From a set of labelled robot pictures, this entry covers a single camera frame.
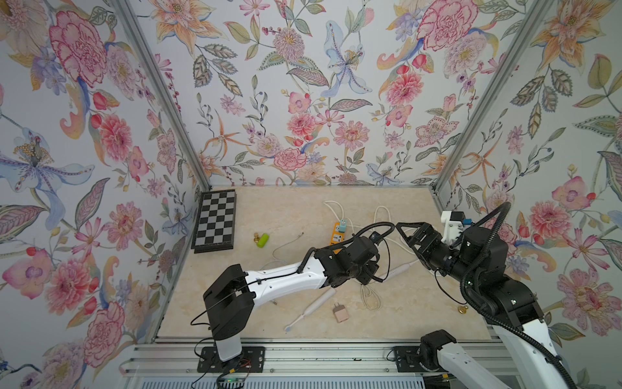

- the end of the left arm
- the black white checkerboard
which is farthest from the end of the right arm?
the black white checkerboard

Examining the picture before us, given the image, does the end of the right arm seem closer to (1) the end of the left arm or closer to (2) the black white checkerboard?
(1) the end of the left arm

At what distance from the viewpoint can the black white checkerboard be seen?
995 millimetres
